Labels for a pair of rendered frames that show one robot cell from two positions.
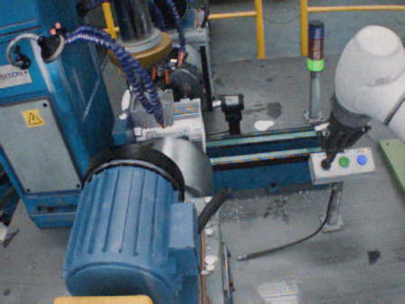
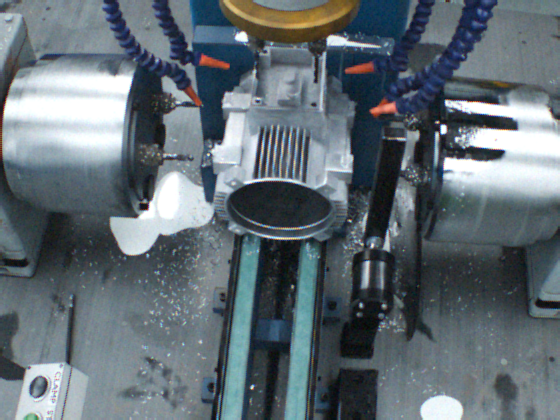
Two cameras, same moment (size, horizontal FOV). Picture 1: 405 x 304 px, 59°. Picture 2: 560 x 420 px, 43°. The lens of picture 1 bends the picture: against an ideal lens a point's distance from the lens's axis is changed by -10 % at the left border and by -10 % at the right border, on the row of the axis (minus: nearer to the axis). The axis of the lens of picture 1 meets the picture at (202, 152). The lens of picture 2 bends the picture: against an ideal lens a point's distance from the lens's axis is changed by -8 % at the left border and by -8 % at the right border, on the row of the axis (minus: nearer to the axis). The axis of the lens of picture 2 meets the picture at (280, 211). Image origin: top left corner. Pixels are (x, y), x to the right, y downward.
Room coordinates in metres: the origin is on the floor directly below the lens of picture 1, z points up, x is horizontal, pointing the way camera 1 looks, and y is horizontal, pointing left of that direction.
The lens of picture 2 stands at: (1.02, -0.59, 1.94)
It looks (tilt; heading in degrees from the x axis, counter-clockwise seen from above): 58 degrees down; 91
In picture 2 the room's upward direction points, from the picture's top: straight up
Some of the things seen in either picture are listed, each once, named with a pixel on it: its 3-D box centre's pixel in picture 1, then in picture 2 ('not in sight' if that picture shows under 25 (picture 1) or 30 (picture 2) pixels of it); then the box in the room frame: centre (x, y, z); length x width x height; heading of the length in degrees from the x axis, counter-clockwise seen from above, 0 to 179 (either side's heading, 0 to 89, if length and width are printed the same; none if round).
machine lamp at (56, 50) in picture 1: (34, 51); not in sight; (0.81, 0.34, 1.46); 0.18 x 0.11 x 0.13; 86
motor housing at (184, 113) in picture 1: (171, 132); (285, 154); (1.02, 0.09, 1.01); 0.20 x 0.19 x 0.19; 86
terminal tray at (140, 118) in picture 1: (153, 109); (288, 93); (1.03, 0.13, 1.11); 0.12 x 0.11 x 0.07; 86
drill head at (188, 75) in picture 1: (174, 75); (503, 163); (1.35, 0.06, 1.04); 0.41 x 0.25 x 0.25; 176
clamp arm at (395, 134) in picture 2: (207, 77); (383, 194); (1.15, -0.05, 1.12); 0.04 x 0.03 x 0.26; 86
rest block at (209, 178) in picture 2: not in sight; (224, 170); (0.92, 0.17, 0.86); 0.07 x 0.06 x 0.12; 176
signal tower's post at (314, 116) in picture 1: (315, 72); not in sight; (1.28, -0.47, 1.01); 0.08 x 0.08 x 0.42; 86
